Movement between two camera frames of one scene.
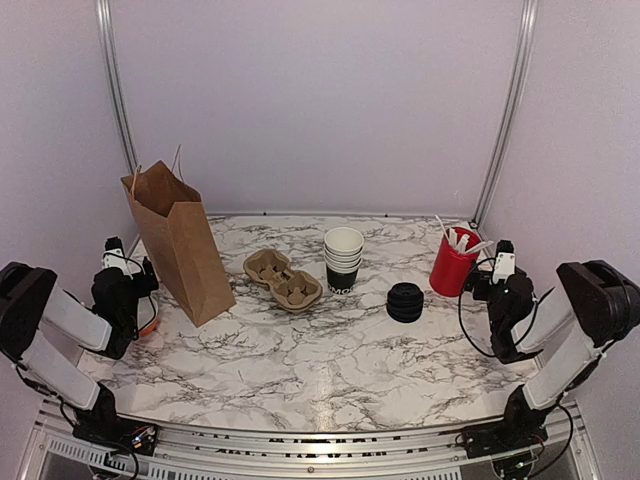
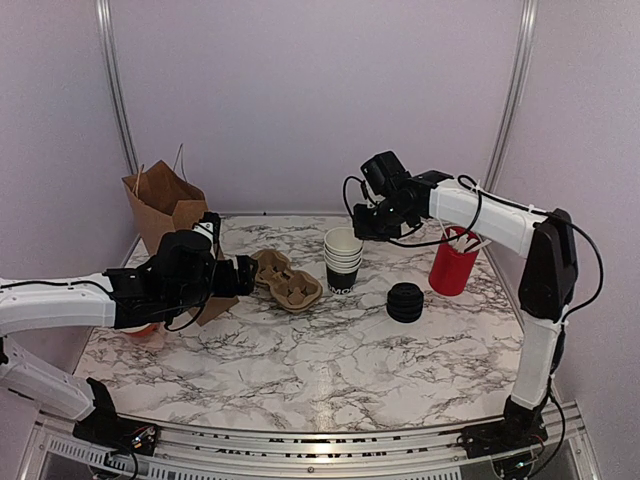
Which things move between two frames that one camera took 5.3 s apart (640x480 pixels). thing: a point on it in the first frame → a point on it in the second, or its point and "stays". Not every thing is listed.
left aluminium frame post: [109, 44] stays
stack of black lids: [404, 302] stays
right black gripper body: [481, 277] → [385, 223]
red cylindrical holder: [451, 269] stays
